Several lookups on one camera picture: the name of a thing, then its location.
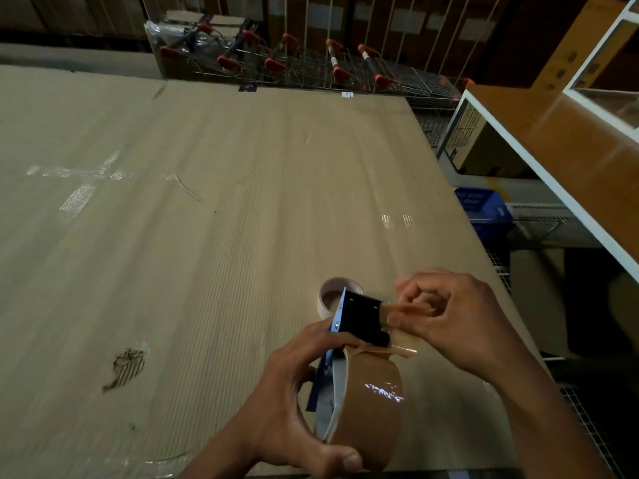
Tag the blue plastic crate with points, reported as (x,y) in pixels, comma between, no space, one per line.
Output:
(482,209)

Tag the empty white tape core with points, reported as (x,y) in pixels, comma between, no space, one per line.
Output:
(327,286)

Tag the brown packing tape roll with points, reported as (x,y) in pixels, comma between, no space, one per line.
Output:
(372,414)

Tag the person's right thumb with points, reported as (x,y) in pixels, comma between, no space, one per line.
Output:
(407,325)

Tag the person's left hand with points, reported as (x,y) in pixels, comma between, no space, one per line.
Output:
(277,409)

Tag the blue and black tape dispenser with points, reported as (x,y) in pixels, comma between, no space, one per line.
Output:
(360,319)

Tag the row of metal shopping carts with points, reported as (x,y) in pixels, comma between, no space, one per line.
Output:
(319,67)

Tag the plastic-wrapped bundle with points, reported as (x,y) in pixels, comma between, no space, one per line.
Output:
(184,37)

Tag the white shelf rack brown boards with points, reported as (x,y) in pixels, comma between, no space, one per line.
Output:
(574,144)

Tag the cardboard box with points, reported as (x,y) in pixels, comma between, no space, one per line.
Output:
(491,154)

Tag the clear tape strips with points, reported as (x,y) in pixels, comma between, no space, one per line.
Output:
(80,187)

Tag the person's right hand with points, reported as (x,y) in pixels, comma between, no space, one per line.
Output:
(469,329)

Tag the person's left forearm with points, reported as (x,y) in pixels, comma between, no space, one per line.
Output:
(219,456)

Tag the tall brown cardboard panel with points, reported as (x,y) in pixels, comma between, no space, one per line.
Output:
(579,44)

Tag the person's right forearm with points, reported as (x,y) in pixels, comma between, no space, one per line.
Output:
(544,424)

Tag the large corrugated cardboard sheet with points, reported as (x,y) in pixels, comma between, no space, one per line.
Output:
(224,254)

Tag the person's left thumb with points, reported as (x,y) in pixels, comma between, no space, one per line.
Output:
(334,458)

